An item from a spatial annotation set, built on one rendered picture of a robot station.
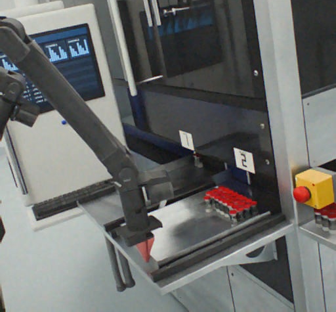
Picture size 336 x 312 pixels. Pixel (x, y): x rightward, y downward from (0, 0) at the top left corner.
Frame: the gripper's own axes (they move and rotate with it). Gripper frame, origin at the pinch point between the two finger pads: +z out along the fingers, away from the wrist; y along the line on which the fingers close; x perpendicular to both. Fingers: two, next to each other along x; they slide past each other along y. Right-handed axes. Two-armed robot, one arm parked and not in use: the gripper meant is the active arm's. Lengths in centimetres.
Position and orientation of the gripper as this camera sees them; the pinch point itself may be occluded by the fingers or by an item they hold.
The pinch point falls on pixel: (146, 258)
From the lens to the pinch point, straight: 115.7
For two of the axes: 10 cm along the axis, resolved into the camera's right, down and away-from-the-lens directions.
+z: 1.9, 9.4, 2.9
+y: 8.7, -2.9, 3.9
